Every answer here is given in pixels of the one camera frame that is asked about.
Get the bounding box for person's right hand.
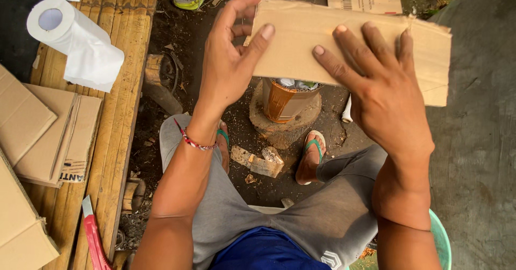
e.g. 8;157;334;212
313;22;435;163

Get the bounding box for person's left hand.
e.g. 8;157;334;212
199;0;275;119

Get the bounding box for brown cardboard strip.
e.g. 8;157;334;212
243;0;452;107

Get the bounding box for white rolled paper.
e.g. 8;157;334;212
341;94;354;124

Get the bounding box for orange brown container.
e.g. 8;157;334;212
262;77;324;124

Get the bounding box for green flip-flop sandal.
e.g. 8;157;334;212
295;130;327;185
216;120;230;174

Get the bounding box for round wooden stump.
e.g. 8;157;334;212
249;80;323;150

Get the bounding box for torn taped cardboard scrap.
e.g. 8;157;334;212
230;145;285;179

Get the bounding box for bamboo slat bench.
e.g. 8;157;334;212
22;0;160;270

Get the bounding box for grey shorts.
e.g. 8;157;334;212
159;114;388;270

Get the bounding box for white paper towel roll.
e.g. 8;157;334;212
27;0;126;93

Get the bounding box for green plastic stool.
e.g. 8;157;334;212
346;208;452;270

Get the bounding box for printed folded cardboard piece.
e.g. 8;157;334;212
13;83;103;189

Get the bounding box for blue shirt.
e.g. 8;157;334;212
209;226;332;270

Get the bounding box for small flat cardboard piece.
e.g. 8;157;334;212
0;64;58;168

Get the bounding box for red utility knife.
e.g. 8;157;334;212
81;195;113;270

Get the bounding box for large cardboard box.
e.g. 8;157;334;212
0;149;61;270

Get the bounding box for red white braided bracelet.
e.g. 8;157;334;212
174;118;218;151

